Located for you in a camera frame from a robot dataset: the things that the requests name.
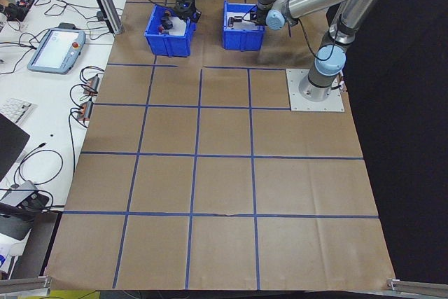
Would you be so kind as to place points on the blue plastic storage bin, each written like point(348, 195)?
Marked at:
point(241, 40)
point(168, 46)

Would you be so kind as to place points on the orange and black adapter box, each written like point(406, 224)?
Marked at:
point(87, 109)
point(92, 83)

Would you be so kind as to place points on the white foam bin liner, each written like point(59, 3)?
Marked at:
point(250, 26)
point(179, 28)

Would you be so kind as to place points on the yellow mushroom push button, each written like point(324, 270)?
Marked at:
point(164, 14)

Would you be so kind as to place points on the black power adapter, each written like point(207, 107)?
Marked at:
point(102, 17)

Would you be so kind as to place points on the light blue teach pendant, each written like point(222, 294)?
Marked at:
point(56, 50)

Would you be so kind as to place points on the black electronics board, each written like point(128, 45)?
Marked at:
point(21, 6)

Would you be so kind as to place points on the white keyboard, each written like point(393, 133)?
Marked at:
point(15, 110)

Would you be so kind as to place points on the black laptop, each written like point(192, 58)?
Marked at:
point(10, 145)

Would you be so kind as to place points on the grey usb hub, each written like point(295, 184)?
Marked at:
point(21, 194)

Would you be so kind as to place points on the aluminium profile bar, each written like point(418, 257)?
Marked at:
point(420, 288)
point(24, 286)

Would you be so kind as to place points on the white square base plate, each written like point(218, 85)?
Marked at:
point(294, 103)

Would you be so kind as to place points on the black frame cover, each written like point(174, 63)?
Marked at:
point(413, 138)

